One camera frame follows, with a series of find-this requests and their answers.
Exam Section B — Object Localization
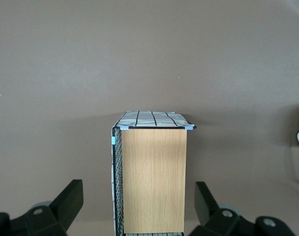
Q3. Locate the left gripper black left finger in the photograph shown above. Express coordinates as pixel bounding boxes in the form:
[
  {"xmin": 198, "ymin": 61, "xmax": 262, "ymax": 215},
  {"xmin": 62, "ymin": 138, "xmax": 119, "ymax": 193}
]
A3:
[{"xmin": 0, "ymin": 179, "xmax": 84, "ymax": 236}]

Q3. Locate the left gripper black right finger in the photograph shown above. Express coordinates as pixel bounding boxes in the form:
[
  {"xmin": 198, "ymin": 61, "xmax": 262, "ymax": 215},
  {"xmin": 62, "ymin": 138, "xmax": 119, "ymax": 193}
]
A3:
[{"xmin": 190, "ymin": 181, "xmax": 295, "ymax": 236}]

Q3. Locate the light wooden shelf insert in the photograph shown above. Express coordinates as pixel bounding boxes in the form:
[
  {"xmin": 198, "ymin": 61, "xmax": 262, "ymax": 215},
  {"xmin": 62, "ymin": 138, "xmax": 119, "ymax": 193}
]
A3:
[{"xmin": 120, "ymin": 129, "xmax": 188, "ymax": 234}]

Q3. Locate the white grid-pattern cloth liner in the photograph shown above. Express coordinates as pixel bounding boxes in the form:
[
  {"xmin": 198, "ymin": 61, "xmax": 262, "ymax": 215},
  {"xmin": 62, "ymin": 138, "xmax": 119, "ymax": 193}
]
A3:
[{"xmin": 111, "ymin": 110, "xmax": 196, "ymax": 236}]

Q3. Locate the brown table cover mat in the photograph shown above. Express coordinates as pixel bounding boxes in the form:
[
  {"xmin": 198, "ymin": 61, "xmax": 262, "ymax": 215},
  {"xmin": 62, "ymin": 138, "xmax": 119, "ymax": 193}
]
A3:
[{"xmin": 0, "ymin": 0, "xmax": 299, "ymax": 236}]

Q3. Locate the black wire mesh basket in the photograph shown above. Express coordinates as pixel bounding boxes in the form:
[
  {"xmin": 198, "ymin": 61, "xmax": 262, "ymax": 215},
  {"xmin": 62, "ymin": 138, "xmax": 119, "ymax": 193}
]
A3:
[{"xmin": 111, "ymin": 110, "xmax": 196, "ymax": 236}]

